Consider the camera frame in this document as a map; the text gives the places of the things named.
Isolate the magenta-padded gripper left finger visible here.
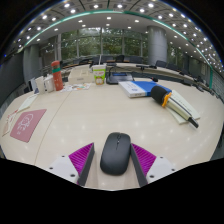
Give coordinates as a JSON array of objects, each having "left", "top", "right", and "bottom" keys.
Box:
[{"left": 48, "top": 142, "right": 96, "bottom": 187}]

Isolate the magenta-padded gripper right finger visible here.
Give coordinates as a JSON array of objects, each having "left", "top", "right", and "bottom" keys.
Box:
[{"left": 129, "top": 143, "right": 177, "bottom": 188}]

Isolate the black computer mouse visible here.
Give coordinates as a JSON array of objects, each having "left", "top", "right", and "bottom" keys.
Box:
[{"left": 99, "top": 132, "right": 132, "bottom": 176}]

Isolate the pink printed mouse pad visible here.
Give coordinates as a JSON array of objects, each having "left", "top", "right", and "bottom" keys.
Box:
[{"left": 9, "top": 108, "right": 48, "bottom": 144}]

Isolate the white booklet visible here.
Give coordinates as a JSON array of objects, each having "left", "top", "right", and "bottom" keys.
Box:
[{"left": 166, "top": 89, "right": 202, "bottom": 125}]

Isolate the black yellow handheld tool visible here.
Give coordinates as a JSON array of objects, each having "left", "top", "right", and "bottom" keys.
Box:
[{"left": 150, "top": 85, "right": 200, "bottom": 129}]

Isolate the colourful printed leaflet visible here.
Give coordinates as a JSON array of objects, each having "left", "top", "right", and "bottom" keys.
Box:
[{"left": 63, "top": 82, "right": 92, "bottom": 93}]

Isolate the blue and white book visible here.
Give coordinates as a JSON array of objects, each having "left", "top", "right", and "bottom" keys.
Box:
[{"left": 118, "top": 80, "right": 173, "bottom": 99}]

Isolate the stack of white cups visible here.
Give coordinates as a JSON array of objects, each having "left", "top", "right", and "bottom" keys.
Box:
[{"left": 34, "top": 75, "right": 47, "bottom": 95}]

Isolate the red drink bottle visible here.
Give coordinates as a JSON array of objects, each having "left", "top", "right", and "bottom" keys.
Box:
[{"left": 50, "top": 60, "right": 64, "bottom": 92}]

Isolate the dark desk microphone console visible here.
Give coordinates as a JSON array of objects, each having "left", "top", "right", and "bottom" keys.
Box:
[{"left": 105, "top": 71, "right": 134, "bottom": 85}]

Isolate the green printed paper cup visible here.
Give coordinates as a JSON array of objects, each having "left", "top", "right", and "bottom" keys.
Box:
[{"left": 92, "top": 64, "right": 107, "bottom": 86}]

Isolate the group of dark chairs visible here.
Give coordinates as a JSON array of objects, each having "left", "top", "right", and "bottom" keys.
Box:
[{"left": 89, "top": 54, "right": 208, "bottom": 86}]

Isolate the group of ceiling lights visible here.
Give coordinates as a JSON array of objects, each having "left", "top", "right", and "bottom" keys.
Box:
[{"left": 16, "top": 1, "right": 224, "bottom": 68}]

